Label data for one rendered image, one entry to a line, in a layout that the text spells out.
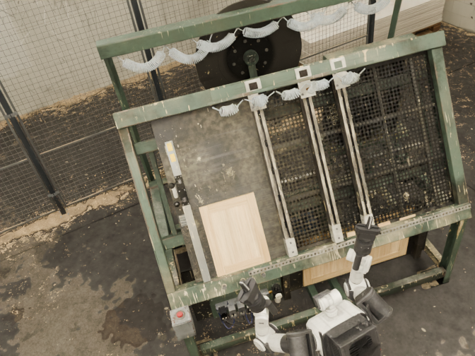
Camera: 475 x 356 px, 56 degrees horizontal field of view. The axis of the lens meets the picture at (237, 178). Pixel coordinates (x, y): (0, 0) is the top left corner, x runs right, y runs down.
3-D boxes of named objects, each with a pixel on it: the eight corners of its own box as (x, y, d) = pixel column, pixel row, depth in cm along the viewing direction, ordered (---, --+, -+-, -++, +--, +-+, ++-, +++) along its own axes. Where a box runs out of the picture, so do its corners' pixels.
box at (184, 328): (178, 342, 280) (172, 326, 268) (175, 325, 289) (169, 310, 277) (196, 335, 282) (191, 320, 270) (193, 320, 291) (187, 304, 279)
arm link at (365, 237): (382, 234, 218) (377, 253, 224) (379, 223, 226) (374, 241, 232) (356, 231, 219) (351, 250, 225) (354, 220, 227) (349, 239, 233)
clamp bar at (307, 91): (329, 241, 308) (343, 251, 285) (290, 70, 290) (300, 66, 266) (342, 237, 309) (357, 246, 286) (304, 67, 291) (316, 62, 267)
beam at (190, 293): (171, 304, 302) (171, 311, 291) (166, 288, 300) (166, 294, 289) (462, 214, 329) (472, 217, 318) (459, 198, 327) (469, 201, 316)
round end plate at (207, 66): (207, 119, 339) (186, 16, 288) (205, 115, 344) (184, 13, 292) (305, 94, 349) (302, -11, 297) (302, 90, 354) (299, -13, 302)
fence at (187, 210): (203, 280, 297) (203, 282, 293) (164, 142, 282) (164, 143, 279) (210, 278, 298) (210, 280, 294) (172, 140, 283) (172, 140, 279)
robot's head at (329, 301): (344, 307, 214) (340, 292, 211) (326, 317, 211) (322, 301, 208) (336, 301, 220) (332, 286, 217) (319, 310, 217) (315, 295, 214)
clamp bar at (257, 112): (284, 255, 304) (294, 266, 281) (241, 82, 286) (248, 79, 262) (297, 251, 305) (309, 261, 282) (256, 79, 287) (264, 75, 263)
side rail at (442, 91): (449, 202, 326) (459, 205, 315) (422, 51, 309) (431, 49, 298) (459, 199, 327) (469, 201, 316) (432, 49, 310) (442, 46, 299)
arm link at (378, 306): (383, 303, 230) (392, 308, 217) (371, 315, 230) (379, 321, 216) (367, 286, 231) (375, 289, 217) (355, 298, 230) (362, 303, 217)
